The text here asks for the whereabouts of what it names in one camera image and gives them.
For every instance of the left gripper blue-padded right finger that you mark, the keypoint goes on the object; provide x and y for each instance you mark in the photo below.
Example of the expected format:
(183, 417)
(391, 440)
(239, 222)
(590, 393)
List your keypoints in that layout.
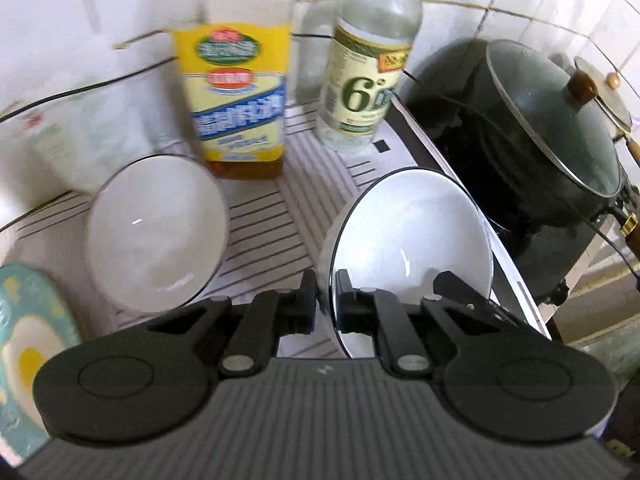
(379, 314)

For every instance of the white seasoning bag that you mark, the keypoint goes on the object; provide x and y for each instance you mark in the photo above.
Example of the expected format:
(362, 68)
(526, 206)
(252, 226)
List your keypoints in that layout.
(87, 139)

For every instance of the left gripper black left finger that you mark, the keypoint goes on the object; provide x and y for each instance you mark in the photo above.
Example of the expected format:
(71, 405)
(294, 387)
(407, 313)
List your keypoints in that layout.
(271, 315)

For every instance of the clear vinegar bottle green label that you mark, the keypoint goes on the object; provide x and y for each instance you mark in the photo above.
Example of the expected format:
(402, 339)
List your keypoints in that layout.
(371, 44)

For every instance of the yellow label oil bottle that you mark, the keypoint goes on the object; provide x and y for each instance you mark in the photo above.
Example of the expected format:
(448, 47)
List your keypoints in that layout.
(233, 62)

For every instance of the white bowl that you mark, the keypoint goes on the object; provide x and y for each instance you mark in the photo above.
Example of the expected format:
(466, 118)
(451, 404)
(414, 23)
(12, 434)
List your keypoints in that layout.
(397, 235)
(156, 234)

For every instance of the black wok with glass lid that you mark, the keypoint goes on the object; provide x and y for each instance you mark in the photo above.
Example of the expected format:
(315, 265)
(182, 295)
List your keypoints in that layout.
(535, 150)

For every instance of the pot with beige lid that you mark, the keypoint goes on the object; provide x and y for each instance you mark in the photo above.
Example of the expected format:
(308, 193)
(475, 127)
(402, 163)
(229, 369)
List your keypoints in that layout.
(613, 106)

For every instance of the teal egg pattern plate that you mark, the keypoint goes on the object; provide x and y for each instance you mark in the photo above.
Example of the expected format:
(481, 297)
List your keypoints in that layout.
(36, 325)

